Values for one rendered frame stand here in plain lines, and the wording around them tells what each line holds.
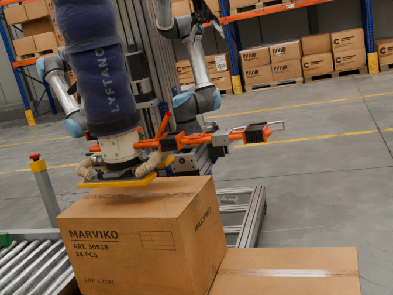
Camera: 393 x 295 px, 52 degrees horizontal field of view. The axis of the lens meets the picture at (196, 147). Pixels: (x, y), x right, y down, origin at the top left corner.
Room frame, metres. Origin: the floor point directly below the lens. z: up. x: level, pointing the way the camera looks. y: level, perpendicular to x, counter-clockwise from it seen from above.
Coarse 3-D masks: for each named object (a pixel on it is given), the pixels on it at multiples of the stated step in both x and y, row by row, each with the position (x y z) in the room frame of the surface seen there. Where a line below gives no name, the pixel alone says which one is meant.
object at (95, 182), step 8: (96, 176) 1.68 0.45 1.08; (120, 176) 1.61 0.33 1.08; (128, 176) 1.58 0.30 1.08; (144, 176) 1.55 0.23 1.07; (152, 176) 1.56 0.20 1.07; (80, 184) 1.64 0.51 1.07; (88, 184) 1.62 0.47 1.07; (96, 184) 1.60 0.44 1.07; (104, 184) 1.58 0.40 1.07; (112, 184) 1.57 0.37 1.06; (120, 184) 1.55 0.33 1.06; (128, 184) 1.54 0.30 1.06; (136, 184) 1.52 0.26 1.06; (144, 184) 1.51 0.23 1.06
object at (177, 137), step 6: (168, 132) 1.66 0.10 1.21; (174, 132) 1.64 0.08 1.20; (180, 132) 1.60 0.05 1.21; (162, 138) 1.60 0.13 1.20; (168, 138) 1.59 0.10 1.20; (174, 138) 1.55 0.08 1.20; (180, 138) 1.58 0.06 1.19; (162, 144) 1.58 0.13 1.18; (168, 144) 1.57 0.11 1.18; (174, 144) 1.56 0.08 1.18; (186, 144) 1.62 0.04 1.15; (162, 150) 1.57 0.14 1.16; (168, 150) 1.56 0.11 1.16
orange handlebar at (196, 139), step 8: (184, 136) 1.60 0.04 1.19; (192, 136) 1.55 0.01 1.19; (200, 136) 1.53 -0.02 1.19; (208, 136) 1.52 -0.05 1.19; (232, 136) 1.47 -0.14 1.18; (240, 136) 1.46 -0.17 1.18; (136, 144) 1.64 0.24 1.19; (144, 144) 1.62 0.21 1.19; (152, 144) 1.61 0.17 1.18; (184, 144) 1.56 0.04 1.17; (192, 144) 1.54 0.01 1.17; (200, 144) 1.52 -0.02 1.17
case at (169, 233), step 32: (96, 192) 1.85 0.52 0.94; (128, 192) 1.76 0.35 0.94; (160, 192) 1.68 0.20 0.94; (192, 192) 1.60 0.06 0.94; (64, 224) 1.63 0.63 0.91; (96, 224) 1.56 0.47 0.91; (128, 224) 1.49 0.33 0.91; (160, 224) 1.43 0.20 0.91; (192, 224) 1.49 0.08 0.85; (96, 256) 1.58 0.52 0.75; (128, 256) 1.51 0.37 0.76; (160, 256) 1.44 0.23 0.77; (192, 256) 1.43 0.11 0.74; (96, 288) 1.60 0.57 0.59; (128, 288) 1.53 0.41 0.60; (160, 288) 1.46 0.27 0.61; (192, 288) 1.40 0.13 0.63
